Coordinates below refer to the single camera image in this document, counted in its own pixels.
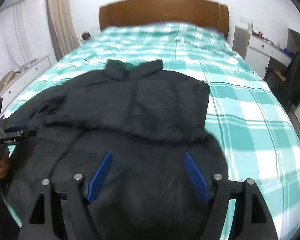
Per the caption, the white desk with drawers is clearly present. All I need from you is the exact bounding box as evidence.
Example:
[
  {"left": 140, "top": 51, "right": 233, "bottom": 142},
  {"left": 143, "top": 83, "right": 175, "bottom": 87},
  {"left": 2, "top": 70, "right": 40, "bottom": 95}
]
[{"left": 247, "top": 34, "right": 290, "bottom": 64}]

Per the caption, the white sheer curtain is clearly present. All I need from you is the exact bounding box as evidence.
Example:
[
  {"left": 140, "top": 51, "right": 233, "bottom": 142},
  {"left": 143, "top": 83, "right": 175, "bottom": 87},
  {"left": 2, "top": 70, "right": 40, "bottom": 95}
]
[{"left": 0, "top": 4, "right": 55, "bottom": 85}]

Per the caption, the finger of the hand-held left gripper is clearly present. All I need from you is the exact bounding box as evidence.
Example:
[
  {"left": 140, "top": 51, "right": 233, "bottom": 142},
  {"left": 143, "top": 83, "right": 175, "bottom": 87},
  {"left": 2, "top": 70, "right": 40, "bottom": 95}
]
[
  {"left": 17, "top": 129, "right": 37, "bottom": 139},
  {"left": 4, "top": 124, "right": 28, "bottom": 133}
]

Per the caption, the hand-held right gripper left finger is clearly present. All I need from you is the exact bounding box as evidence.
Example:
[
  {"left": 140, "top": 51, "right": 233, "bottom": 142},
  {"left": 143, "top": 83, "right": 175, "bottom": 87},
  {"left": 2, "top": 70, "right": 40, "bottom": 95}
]
[{"left": 17, "top": 151, "right": 113, "bottom": 240}]

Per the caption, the beige cloth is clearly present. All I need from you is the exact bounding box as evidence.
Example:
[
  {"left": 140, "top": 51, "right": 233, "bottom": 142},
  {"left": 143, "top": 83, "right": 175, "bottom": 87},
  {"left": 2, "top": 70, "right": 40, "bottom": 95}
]
[{"left": 0, "top": 70, "right": 20, "bottom": 90}]

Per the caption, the bed with green plaid sheet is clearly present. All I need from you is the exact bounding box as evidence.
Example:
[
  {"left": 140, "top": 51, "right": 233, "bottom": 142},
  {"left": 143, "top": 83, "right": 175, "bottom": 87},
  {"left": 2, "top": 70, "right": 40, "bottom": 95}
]
[{"left": 2, "top": 21, "right": 300, "bottom": 240}]

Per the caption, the dark jacket on chair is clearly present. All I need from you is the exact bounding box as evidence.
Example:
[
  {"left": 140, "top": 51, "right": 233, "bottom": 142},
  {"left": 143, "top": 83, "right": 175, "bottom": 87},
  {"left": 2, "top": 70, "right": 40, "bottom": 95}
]
[{"left": 280, "top": 52, "right": 300, "bottom": 108}]

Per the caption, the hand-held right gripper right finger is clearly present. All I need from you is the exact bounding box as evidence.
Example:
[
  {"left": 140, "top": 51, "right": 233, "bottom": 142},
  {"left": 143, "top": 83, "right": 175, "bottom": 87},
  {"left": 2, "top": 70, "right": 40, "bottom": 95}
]
[{"left": 184, "top": 151, "right": 278, "bottom": 240}]

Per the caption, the person's left hand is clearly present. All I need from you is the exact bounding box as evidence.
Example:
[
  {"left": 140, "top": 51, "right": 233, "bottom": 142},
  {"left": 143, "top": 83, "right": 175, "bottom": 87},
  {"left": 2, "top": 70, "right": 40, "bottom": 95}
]
[{"left": 0, "top": 152, "right": 11, "bottom": 179}]

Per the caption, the long white drawer cabinet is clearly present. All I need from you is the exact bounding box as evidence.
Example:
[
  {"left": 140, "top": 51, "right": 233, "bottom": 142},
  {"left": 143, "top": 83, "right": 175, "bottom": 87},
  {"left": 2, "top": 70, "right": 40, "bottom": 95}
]
[{"left": 0, "top": 54, "right": 52, "bottom": 110}]

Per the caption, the wooden headboard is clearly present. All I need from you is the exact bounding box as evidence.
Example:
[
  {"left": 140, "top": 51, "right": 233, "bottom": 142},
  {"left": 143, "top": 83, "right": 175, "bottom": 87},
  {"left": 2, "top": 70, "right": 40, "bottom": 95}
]
[{"left": 99, "top": 0, "right": 230, "bottom": 39}]

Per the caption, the wooden stool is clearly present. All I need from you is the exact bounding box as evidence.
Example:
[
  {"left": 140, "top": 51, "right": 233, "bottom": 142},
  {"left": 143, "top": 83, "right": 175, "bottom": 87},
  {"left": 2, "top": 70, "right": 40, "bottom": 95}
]
[{"left": 274, "top": 69, "right": 287, "bottom": 81}]

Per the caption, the black puffer jacket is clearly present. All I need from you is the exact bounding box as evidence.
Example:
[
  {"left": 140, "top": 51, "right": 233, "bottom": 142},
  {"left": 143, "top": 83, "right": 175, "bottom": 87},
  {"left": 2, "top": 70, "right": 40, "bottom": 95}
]
[{"left": 0, "top": 59, "right": 228, "bottom": 240}]

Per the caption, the beige curtain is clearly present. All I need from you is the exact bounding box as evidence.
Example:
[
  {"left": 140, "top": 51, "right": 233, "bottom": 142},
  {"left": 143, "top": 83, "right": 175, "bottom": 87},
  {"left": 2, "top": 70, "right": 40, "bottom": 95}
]
[{"left": 45, "top": 0, "right": 80, "bottom": 61}]

